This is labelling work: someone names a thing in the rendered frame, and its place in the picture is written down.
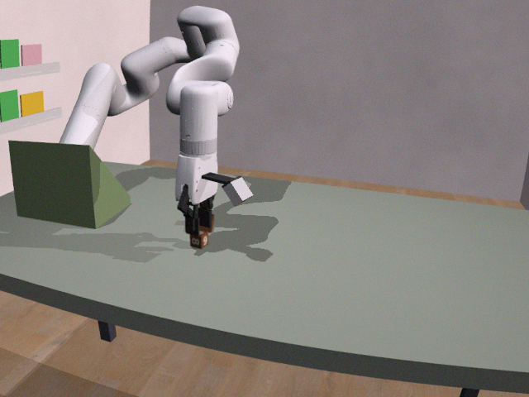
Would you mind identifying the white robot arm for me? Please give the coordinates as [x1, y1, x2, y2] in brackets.
[59, 6, 253, 207]

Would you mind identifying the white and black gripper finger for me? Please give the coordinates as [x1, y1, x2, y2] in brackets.
[177, 184, 199, 236]
[198, 194, 215, 227]

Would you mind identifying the brown wooden tray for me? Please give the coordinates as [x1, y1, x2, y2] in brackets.
[200, 214, 214, 232]

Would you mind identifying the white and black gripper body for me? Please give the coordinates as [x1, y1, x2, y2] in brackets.
[175, 151, 218, 205]

